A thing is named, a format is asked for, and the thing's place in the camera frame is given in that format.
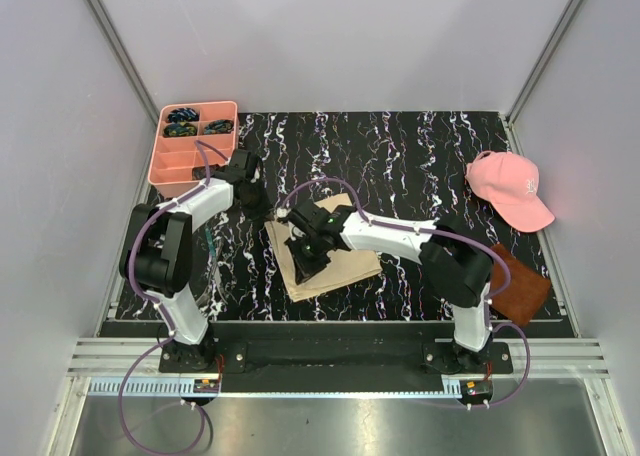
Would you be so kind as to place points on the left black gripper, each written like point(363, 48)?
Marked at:
point(264, 209)

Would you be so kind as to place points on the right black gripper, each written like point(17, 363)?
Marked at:
point(305, 269)

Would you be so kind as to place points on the beige cloth napkin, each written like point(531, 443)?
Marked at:
point(345, 268)

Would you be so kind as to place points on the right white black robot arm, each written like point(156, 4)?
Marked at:
point(456, 267)

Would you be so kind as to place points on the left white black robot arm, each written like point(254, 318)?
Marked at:
point(157, 259)

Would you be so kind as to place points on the clear plastic utensils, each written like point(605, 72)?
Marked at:
point(214, 295)

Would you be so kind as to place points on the dark patterned object in box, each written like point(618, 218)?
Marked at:
point(202, 172)

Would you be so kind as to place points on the blue patterned object right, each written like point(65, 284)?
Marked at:
point(221, 126)

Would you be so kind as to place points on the pink plastic divided organizer box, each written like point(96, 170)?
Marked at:
point(173, 159)

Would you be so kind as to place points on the blue yellow patterned object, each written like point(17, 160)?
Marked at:
point(180, 129)

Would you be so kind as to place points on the blue patterned object top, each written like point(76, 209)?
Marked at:
point(183, 114)

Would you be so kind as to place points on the black marbled table mat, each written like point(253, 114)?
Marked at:
point(408, 165)

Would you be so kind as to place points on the left orange connector box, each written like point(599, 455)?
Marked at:
point(206, 385)

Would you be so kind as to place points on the pink baseball cap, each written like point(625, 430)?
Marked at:
point(509, 182)

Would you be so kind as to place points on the brown suede cloth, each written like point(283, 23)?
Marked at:
point(526, 292)

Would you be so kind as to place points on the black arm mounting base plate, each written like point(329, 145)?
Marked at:
point(334, 358)

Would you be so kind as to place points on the grey slotted cable duct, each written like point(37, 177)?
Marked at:
point(163, 387)

